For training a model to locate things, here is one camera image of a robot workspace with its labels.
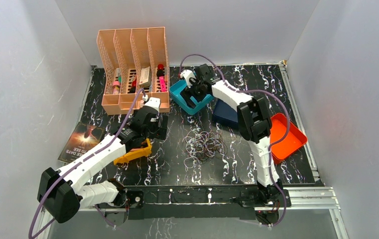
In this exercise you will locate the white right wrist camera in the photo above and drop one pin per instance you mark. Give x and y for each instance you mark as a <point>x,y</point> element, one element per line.
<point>189,77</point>

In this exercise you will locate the pink tape roll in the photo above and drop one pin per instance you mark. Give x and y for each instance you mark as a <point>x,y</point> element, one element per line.
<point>116,86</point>

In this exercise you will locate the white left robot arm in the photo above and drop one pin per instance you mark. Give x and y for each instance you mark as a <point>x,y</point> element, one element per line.
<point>64,192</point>

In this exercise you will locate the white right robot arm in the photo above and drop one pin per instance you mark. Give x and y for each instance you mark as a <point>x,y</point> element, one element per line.
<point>254,122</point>

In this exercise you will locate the dark book with sunset cover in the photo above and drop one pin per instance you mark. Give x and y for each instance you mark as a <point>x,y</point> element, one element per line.
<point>83,138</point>

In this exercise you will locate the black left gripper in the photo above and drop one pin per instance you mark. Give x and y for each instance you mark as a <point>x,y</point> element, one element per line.
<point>162,124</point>

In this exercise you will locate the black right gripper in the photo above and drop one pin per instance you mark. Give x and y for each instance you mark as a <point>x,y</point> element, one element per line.
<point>186,95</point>

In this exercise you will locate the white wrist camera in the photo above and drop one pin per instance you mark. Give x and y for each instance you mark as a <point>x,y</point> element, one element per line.
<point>189,77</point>
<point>154,103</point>

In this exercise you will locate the peach plastic file organizer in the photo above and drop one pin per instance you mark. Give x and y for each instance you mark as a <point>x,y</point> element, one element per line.
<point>124,52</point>

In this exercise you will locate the small white box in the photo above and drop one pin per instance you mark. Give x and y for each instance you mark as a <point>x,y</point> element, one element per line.
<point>145,77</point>

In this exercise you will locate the yellow plastic parts bin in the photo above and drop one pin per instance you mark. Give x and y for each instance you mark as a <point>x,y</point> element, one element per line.
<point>144,150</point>

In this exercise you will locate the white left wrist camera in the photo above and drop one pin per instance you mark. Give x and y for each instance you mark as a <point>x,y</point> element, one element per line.
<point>154,103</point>

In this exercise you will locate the dark blue plastic tray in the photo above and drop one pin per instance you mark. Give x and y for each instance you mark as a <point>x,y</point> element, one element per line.
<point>224,115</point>

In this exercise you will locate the pink marker pen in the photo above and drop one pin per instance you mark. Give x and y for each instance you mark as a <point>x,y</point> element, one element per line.
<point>162,84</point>

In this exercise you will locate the red capped black bottle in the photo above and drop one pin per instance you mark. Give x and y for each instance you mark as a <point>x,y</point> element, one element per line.
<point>160,71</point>

